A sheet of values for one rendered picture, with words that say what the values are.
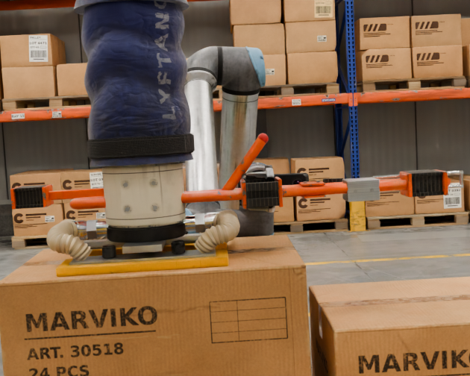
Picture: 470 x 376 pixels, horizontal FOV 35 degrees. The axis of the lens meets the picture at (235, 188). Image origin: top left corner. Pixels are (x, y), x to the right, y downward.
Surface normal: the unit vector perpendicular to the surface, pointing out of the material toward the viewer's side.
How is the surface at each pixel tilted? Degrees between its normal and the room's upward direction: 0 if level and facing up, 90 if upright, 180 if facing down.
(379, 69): 91
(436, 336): 90
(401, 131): 90
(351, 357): 90
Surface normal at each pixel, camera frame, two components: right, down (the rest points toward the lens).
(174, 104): 0.75, -0.26
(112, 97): -0.34, -0.04
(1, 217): 0.00, 0.07
